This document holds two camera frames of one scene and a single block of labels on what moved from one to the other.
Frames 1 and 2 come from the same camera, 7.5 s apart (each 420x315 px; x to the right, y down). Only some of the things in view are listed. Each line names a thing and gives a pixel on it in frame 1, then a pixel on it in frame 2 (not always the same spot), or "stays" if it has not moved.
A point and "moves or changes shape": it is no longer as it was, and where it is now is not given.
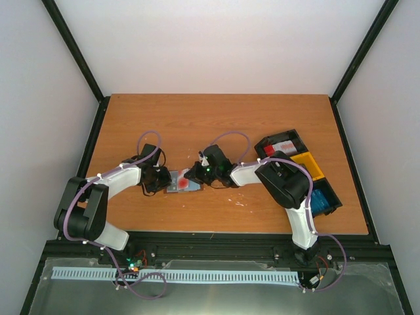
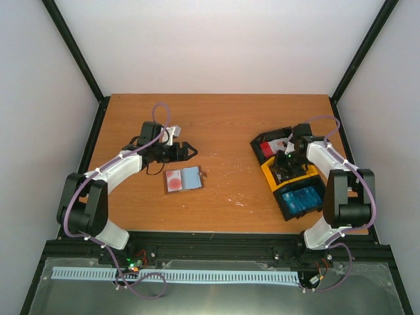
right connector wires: (315, 279) stays
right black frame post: (364, 50) stays
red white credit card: (182, 182) moves or changes shape
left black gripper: (167, 182) → (178, 155)
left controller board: (134, 265) stays
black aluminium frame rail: (361, 247) stays
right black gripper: (194, 171) → (279, 166)
